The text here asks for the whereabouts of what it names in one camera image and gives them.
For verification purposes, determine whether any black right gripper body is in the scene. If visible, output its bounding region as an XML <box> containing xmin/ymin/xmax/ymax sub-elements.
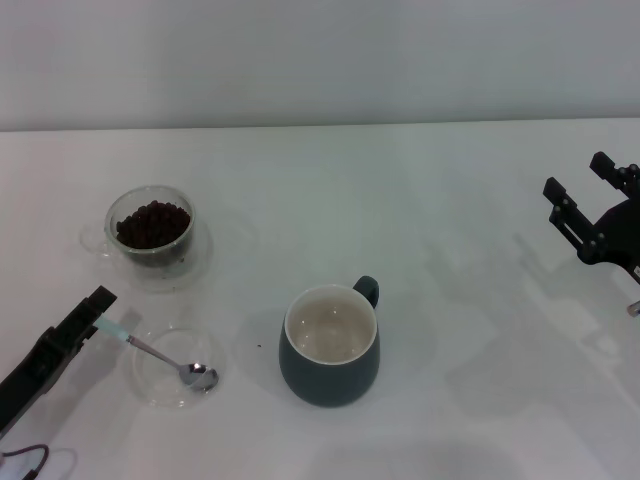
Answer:
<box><xmin>593</xmin><ymin>196</ymin><xmax>640</xmax><ymax>289</ymax></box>

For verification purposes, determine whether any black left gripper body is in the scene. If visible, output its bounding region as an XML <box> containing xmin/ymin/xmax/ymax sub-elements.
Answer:
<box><xmin>0</xmin><ymin>331</ymin><xmax>69</xmax><ymax>437</ymax></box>

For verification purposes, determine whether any dark teal ceramic mug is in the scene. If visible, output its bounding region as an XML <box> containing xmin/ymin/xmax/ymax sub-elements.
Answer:
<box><xmin>278</xmin><ymin>274</ymin><xmax>381</xmax><ymax>409</ymax></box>

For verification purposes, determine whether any dark red cable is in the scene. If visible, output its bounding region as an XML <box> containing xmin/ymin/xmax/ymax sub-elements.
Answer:
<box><xmin>0</xmin><ymin>443</ymin><xmax>52</xmax><ymax>480</ymax></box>

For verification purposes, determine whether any clear glass saucer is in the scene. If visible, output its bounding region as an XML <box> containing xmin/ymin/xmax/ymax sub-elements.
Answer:
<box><xmin>107</xmin><ymin>214</ymin><xmax>214</xmax><ymax>294</ymax></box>

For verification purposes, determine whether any clear glass cup with handle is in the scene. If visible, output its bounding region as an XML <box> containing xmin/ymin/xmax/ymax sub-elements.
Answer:
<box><xmin>79</xmin><ymin>184</ymin><xmax>196</xmax><ymax>269</ymax></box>

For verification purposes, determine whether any pile of coffee beans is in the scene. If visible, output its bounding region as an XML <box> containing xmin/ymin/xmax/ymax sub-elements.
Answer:
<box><xmin>115</xmin><ymin>199</ymin><xmax>192</xmax><ymax>250</ymax></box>

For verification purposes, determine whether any small clear glass dish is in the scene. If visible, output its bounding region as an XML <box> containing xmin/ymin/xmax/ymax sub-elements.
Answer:
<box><xmin>130</xmin><ymin>327</ymin><xmax>227</xmax><ymax>410</ymax></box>

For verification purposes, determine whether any metal spoon with blue handle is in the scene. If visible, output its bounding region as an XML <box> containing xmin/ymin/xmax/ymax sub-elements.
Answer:
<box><xmin>94</xmin><ymin>315</ymin><xmax>220</xmax><ymax>394</ymax></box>

